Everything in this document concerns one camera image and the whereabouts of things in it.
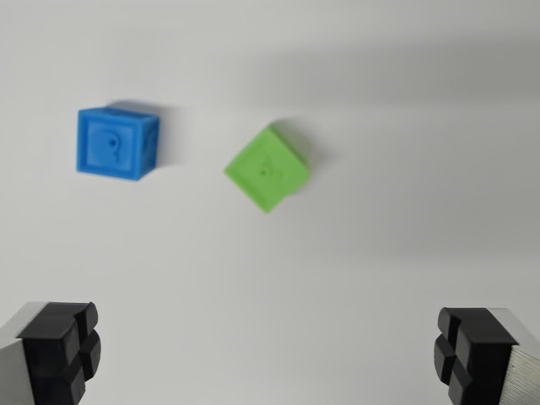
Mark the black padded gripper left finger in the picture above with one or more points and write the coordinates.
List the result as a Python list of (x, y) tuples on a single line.
[(46, 350)]

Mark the black padded gripper right finger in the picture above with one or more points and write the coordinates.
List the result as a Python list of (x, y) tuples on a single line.
[(481, 354)]

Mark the blue soft toy cube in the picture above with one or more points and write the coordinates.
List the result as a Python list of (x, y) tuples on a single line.
[(111, 143)]

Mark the green soft toy cube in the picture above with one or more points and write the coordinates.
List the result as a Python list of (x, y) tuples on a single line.
[(263, 171)]

